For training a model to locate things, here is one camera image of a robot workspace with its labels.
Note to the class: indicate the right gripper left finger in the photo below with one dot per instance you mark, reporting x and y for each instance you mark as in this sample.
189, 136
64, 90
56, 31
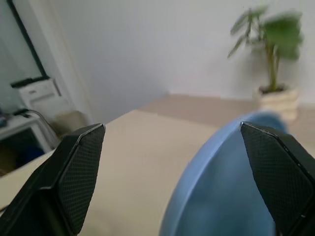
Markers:
49, 196

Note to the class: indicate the tan cardboard box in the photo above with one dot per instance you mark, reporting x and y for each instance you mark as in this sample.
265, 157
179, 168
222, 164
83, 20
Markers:
71, 123

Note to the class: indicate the black window frame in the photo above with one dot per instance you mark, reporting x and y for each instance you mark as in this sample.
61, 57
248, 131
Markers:
29, 44

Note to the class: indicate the white bubble plant pot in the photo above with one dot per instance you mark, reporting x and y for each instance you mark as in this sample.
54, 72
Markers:
278, 103

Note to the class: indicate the white open shelf cabinet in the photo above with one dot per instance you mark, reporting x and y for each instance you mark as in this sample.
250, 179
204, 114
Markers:
22, 127

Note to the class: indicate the white box appliance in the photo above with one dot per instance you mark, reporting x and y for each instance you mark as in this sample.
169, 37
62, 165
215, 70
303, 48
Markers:
41, 98

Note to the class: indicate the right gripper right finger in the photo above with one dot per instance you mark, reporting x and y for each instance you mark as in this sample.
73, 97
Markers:
283, 177

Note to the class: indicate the green leafy plant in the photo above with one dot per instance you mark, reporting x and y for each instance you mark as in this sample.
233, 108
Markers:
283, 32

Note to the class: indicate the blue plastic plate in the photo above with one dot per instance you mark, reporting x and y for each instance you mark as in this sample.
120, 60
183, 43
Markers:
216, 196

